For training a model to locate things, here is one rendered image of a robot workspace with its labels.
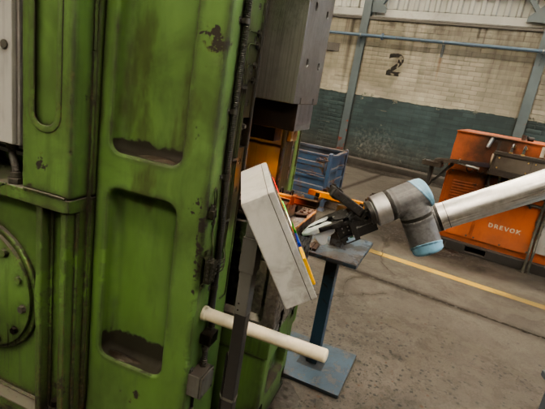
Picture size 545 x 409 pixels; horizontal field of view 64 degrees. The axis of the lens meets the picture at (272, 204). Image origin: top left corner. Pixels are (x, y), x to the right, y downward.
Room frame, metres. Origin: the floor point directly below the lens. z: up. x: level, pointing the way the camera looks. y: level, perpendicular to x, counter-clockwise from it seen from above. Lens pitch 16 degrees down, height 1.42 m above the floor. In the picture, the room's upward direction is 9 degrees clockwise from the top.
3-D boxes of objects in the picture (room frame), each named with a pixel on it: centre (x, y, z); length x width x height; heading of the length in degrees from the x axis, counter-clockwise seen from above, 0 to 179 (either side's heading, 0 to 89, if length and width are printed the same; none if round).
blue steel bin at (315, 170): (5.75, -0.22, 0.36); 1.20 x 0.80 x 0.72; 67
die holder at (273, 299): (1.76, 0.13, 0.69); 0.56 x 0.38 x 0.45; 72
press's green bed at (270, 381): (1.76, 0.13, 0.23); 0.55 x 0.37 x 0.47; 72
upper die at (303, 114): (1.70, 0.13, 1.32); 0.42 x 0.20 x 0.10; 72
